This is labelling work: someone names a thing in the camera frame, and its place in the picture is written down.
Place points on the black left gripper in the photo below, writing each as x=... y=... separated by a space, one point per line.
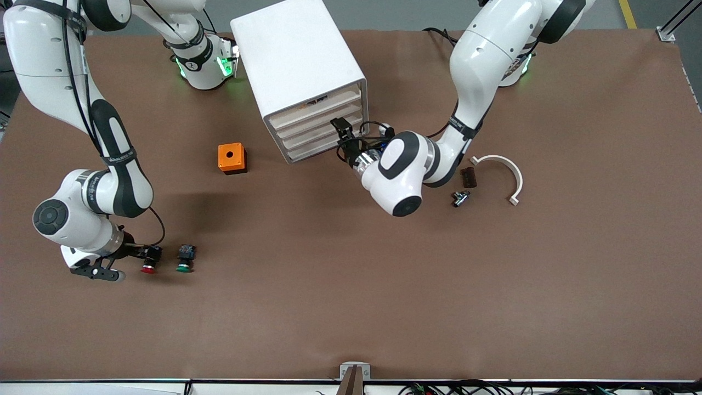
x=351 y=148

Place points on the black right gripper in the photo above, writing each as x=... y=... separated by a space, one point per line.
x=130 y=250

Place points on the red push button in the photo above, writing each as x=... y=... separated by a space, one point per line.
x=148 y=268

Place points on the white cabinet drawer dark label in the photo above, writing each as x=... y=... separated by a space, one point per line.
x=307 y=111

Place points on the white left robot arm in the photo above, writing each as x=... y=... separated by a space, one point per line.
x=406 y=175

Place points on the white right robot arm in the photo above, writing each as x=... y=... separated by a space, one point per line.
x=49 y=49

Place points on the green push button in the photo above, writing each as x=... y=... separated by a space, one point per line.
x=186 y=252

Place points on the small metal fitting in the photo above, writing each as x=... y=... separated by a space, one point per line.
x=460 y=198

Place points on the brown terminal block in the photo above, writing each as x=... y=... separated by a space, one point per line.
x=470 y=178

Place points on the brown table cover sheet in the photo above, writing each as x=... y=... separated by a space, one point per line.
x=351 y=274

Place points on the orange button enclosure box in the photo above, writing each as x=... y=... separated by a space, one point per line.
x=230 y=156

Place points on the white table edge rail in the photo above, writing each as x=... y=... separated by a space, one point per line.
x=109 y=388

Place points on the white curved plastic bracket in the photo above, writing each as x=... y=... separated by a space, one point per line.
x=496 y=158

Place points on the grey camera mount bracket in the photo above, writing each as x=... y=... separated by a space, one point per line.
x=345 y=367

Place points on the brown mount bar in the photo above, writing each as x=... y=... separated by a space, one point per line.
x=351 y=387

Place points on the aluminium frame profile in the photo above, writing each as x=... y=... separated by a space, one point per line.
x=665 y=34

